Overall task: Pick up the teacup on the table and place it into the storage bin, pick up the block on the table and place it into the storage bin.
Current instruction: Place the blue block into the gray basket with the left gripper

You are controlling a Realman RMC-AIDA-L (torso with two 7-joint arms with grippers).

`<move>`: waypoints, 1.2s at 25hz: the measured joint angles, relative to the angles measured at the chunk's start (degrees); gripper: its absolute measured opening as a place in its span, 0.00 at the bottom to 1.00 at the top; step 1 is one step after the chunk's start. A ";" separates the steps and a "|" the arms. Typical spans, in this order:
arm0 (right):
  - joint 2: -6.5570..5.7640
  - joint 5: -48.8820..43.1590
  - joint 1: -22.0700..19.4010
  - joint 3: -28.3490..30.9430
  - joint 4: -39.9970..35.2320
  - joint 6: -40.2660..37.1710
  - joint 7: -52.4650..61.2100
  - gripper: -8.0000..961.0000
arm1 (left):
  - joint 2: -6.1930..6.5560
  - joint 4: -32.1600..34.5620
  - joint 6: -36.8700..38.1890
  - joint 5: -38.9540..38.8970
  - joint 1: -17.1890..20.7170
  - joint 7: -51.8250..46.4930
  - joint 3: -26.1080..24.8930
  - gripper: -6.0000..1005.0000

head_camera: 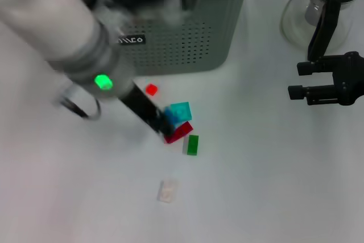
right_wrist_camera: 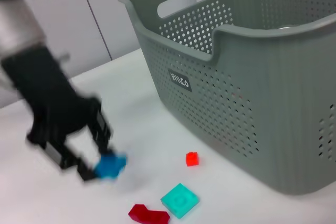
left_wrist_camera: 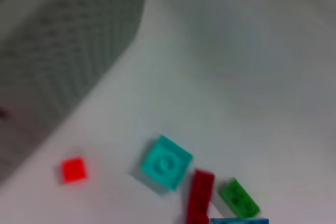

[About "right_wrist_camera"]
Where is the grey-green perforated storage bin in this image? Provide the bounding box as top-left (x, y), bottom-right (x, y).
top-left (117, 0), bottom-right (336, 196)

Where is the small red building block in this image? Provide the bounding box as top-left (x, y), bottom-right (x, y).
top-left (185, 152), bottom-right (200, 167)

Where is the blue square building block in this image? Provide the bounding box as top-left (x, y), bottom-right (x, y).
top-left (93, 152), bottom-right (129, 182)

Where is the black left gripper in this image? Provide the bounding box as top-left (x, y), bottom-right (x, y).
top-left (0, 45), bottom-right (118, 183)

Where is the dark red building block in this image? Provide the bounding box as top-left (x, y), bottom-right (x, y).
top-left (128, 204), bottom-right (171, 224)

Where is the teal square building block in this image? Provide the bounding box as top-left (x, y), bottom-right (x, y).
top-left (160, 183), bottom-right (200, 219)

